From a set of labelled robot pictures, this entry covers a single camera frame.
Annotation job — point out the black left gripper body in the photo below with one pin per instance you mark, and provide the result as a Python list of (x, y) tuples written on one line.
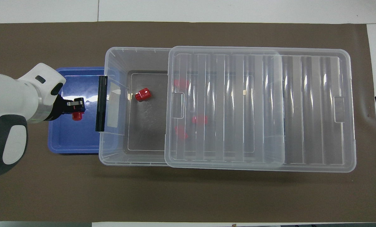
[(59, 108)]

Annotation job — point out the red block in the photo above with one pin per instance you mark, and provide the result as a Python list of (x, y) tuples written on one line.
[(200, 119), (181, 83), (142, 94), (77, 117), (181, 133)]

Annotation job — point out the clear ribbed plastic lid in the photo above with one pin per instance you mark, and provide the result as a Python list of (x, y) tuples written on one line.
[(314, 110)]

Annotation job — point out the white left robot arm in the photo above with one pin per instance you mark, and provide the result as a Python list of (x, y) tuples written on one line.
[(8, 94)]

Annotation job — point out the blue plastic tray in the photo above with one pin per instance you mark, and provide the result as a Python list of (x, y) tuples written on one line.
[(74, 138)]

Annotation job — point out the clear plastic storage box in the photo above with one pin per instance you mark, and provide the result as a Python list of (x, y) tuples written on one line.
[(143, 142)]

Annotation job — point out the brown table mat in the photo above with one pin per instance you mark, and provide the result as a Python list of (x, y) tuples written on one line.
[(188, 195)]

